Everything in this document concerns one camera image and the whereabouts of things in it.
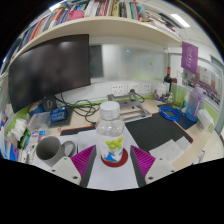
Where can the grey ceramic mug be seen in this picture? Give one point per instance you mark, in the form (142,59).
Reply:
(50,151)

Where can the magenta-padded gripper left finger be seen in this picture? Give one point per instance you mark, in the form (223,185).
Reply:
(66,169)

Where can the small white paper note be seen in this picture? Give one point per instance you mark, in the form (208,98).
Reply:
(166,150)

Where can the black desk mat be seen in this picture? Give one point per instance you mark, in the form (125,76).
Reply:
(153,130)

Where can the wall shelf with books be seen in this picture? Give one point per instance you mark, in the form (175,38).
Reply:
(100,20)

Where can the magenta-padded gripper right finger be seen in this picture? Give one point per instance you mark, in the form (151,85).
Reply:
(160,169)

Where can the clear plastic water bottle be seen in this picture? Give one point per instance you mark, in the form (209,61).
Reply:
(110,133)

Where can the black computer monitor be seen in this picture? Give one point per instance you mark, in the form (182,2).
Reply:
(50,71)

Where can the purple hanging banner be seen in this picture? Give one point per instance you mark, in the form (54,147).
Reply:
(189,57)

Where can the small blue box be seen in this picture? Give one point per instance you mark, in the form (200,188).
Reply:
(59,115)

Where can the translucent purple drink bottle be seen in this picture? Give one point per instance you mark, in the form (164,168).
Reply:
(194,105)

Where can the dark wine bottle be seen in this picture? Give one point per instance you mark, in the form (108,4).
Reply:
(167,81)

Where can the grey metal laptop stand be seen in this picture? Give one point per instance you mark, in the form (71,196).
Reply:
(133,108)

